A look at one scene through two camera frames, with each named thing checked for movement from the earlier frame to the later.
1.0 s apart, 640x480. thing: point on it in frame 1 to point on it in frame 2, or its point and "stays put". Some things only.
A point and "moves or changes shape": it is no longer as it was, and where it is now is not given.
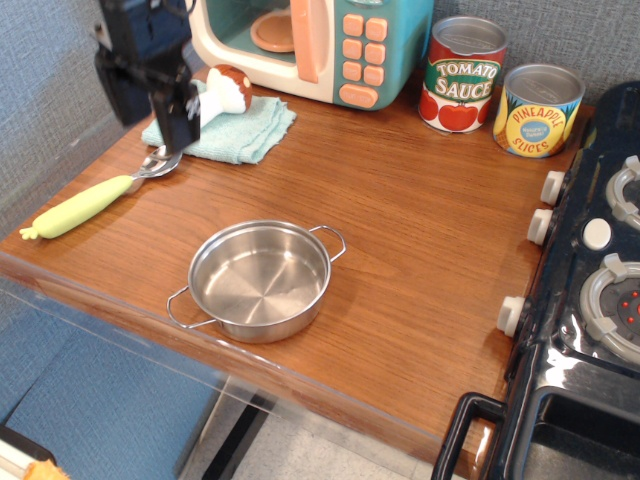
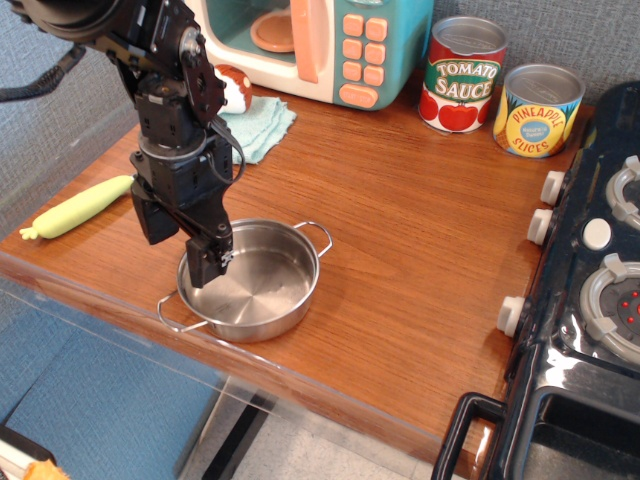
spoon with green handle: [158, 162] stays put
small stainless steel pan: [261, 281] moves or changes shape
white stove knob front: [510, 315] stays put
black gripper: [148, 42] to [193, 174]
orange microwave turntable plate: [274, 31] stays put
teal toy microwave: [365, 54] stays put
